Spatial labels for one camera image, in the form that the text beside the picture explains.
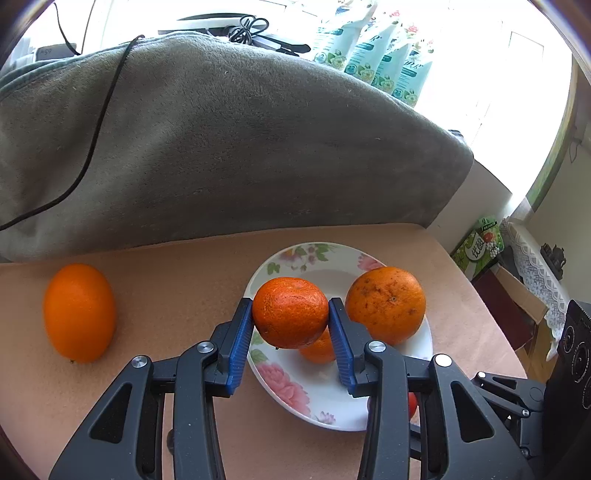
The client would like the green printed carton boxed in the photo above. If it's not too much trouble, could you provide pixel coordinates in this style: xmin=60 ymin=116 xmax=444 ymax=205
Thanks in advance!
xmin=452 ymin=217 xmax=504 ymax=280

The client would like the white lace cloth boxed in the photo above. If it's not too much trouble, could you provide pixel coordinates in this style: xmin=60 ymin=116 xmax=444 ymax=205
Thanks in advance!
xmin=500 ymin=218 xmax=571 ymax=361

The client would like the grey blanket backrest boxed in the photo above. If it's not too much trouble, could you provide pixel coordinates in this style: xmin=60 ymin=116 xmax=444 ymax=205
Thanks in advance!
xmin=1 ymin=33 xmax=474 ymax=262

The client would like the ring light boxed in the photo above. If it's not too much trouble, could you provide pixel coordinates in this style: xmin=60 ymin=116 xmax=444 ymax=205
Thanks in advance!
xmin=158 ymin=13 xmax=311 ymax=57

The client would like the small mandarin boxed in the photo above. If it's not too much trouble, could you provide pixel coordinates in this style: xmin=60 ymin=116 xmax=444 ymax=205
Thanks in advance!
xmin=298 ymin=328 xmax=335 ymax=365
xmin=252 ymin=277 xmax=329 ymax=349

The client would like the black cable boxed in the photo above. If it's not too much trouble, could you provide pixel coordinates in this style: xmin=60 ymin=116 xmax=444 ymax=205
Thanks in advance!
xmin=0 ymin=34 xmax=146 ymax=233

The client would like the smooth large orange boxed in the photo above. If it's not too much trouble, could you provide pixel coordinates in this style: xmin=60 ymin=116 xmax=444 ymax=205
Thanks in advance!
xmin=43 ymin=263 xmax=117 ymax=364

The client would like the black power adapter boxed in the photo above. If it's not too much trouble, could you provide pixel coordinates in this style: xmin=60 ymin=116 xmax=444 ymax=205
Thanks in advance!
xmin=35 ymin=43 xmax=78 ymax=61

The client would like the brown cardboard box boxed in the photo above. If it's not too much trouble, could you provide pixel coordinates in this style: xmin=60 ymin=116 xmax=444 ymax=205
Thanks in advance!
xmin=469 ymin=263 xmax=555 ymax=384

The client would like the large red cherry tomato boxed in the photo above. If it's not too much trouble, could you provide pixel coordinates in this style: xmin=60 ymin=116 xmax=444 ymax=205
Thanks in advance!
xmin=408 ymin=392 xmax=418 ymax=419

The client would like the speckled large orange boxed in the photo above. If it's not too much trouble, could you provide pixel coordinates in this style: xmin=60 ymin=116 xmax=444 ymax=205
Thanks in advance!
xmin=345 ymin=267 xmax=427 ymax=346

